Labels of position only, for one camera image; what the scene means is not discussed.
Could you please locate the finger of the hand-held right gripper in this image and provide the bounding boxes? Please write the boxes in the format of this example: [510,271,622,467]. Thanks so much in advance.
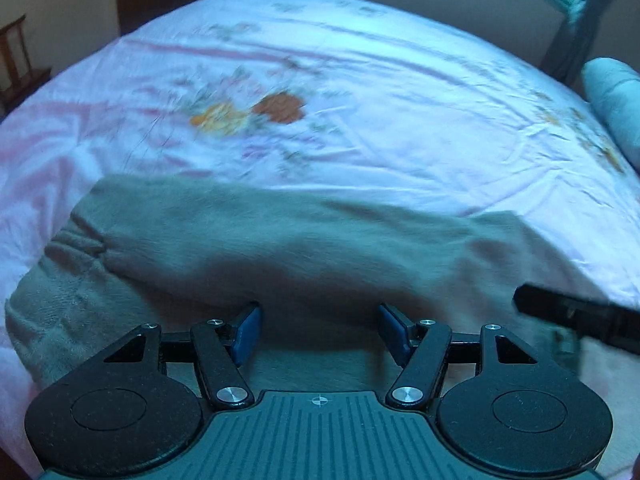
[513,282,640,357]

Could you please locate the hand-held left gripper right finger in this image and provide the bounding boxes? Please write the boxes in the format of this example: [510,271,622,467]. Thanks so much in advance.
[377,302,542,408]

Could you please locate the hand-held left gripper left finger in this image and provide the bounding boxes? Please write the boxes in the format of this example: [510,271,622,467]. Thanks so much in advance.
[97,301,264,409]

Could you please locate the grey-green fleece pants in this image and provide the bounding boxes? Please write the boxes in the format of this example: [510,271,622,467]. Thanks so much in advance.
[5,174,640,480]

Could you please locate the light blue pillow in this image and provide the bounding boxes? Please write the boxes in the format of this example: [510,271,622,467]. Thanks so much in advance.
[581,57,640,173]

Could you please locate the bed with floral pink sheet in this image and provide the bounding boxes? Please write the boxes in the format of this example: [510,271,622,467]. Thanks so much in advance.
[0,0,640,480]

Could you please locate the teal curtain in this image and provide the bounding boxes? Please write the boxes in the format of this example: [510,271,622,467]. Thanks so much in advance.
[500,0,618,86]

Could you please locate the brown wooden chair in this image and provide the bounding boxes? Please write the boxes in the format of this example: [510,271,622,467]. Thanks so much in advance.
[0,14,54,113]

